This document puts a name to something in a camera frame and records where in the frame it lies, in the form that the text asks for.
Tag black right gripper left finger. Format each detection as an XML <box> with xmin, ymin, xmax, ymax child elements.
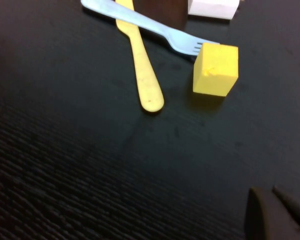
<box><xmin>244</xmin><ymin>186</ymin><xmax>300</xmax><ymax>240</ymax></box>

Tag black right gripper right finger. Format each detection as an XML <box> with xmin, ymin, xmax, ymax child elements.
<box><xmin>272</xmin><ymin>186</ymin><xmax>300</xmax><ymax>233</ymax></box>

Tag yellow plastic knife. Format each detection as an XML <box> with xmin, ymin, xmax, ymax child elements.
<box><xmin>114</xmin><ymin>0</ymin><xmax>165</xmax><ymax>113</ymax></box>

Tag light blue plastic fork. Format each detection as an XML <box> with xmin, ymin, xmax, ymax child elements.
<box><xmin>80</xmin><ymin>0</ymin><xmax>221</xmax><ymax>56</ymax></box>

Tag yellow cube with chipped face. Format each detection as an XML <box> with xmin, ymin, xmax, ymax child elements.
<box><xmin>192</xmin><ymin>42</ymin><xmax>240</xmax><ymax>97</ymax></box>

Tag white USB wall charger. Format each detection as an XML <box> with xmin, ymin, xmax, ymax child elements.
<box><xmin>187</xmin><ymin>0</ymin><xmax>241</xmax><ymax>20</ymax></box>

